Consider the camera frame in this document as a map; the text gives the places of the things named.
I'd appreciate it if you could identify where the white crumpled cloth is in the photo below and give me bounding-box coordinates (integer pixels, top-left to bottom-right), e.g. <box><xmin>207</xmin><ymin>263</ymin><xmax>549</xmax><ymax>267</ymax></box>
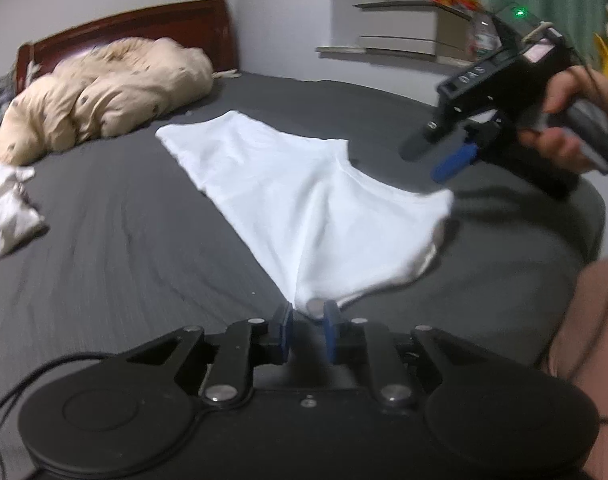
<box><xmin>0</xmin><ymin>160</ymin><xmax>49</xmax><ymax>263</ymax></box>

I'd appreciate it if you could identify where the white t-shirt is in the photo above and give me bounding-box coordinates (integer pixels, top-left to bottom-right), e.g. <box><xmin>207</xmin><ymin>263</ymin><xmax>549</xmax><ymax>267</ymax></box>
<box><xmin>155</xmin><ymin>110</ymin><xmax>455</xmax><ymax>322</ymax></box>

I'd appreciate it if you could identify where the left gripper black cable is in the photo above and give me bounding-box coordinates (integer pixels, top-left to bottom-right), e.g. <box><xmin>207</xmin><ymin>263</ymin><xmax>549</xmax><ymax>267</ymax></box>
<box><xmin>0</xmin><ymin>353</ymin><xmax>118</xmax><ymax>480</ymax></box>

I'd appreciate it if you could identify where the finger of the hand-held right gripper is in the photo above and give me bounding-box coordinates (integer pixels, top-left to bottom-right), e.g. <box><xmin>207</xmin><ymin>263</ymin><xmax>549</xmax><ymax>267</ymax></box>
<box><xmin>399</xmin><ymin>110</ymin><xmax>467</xmax><ymax>162</ymax></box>
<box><xmin>430</xmin><ymin>122</ymin><xmax>505</xmax><ymax>184</ymax></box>

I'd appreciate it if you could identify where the clear water bottle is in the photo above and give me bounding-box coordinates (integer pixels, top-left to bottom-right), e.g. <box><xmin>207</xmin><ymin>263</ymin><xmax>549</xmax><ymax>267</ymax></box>
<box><xmin>471</xmin><ymin>12</ymin><xmax>500</xmax><ymax>57</ymax></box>

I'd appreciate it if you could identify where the beige duvet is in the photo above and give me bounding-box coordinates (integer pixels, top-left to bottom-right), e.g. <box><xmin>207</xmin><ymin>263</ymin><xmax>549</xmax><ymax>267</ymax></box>
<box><xmin>0</xmin><ymin>37</ymin><xmax>215</xmax><ymax>167</ymax></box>

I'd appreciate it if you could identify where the bed with grey sheet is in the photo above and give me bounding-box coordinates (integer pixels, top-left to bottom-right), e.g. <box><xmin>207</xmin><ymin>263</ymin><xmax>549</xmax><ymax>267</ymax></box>
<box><xmin>0</xmin><ymin>71</ymin><xmax>607</xmax><ymax>411</ymax></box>

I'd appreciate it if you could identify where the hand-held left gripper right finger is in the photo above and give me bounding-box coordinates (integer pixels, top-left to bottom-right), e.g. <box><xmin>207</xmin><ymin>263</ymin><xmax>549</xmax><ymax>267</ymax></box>
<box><xmin>324</xmin><ymin>302</ymin><xmax>477</xmax><ymax>407</ymax></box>

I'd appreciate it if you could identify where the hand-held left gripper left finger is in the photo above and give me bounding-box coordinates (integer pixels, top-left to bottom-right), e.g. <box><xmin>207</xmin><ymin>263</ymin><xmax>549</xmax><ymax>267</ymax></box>
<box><xmin>126</xmin><ymin>304</ymin><xmax>293</xmax><ymax>407</ymax></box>

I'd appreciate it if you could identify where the dark wooden headboard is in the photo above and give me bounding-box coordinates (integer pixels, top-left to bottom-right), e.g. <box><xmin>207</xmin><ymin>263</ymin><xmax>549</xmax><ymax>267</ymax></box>
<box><xmin>14</xmin><ymin>0</ymin><xmax>241</xmax><ymax>75</ymax></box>

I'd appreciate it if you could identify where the person's right hand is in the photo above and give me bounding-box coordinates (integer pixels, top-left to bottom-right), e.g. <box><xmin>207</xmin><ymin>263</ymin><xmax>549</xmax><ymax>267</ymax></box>
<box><xmin>516</xmin><ymin>65</ymin><xmax>608</xmax><ymax>173</ymax></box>

